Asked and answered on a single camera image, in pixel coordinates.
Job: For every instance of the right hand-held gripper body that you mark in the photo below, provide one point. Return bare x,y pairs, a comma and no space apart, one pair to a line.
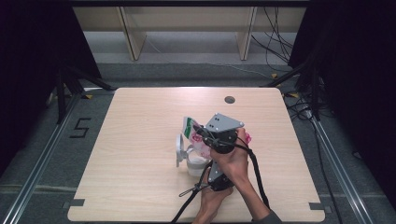
222,123

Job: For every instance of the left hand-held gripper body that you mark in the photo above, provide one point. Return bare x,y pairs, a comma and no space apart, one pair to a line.
214,175

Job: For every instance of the pink and white plastic bag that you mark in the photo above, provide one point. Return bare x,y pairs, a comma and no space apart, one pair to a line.
199,146

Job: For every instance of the clear jar with grey lid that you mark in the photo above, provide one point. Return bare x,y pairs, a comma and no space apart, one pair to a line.
196,166

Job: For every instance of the person's right hand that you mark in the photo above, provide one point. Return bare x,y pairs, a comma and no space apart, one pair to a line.
233,165

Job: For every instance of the person's left hand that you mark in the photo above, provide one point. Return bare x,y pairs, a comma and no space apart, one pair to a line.
213,200

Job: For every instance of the black metal stand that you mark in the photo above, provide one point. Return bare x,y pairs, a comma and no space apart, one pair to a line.
61,93
311,81

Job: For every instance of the light wooden shelf unit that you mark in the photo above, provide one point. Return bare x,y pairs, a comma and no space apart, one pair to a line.
186,18

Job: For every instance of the black curtain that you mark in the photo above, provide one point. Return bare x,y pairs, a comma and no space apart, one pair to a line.
34,62
358,77

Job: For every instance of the aluminium floor rail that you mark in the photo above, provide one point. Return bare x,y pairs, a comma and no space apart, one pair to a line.
339,174
37,169

